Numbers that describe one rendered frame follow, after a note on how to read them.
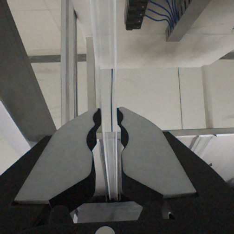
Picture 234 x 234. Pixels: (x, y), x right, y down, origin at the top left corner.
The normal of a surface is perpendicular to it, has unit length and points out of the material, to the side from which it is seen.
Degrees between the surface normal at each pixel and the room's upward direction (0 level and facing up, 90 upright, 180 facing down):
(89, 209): 135
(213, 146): 45
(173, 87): 90
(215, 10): 0
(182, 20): 0
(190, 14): 0
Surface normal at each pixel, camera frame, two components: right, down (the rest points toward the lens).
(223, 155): 0.04, 0.65
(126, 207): 0.00, -0.76
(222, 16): 0.04, 1.00
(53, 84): 0.03, -0.07
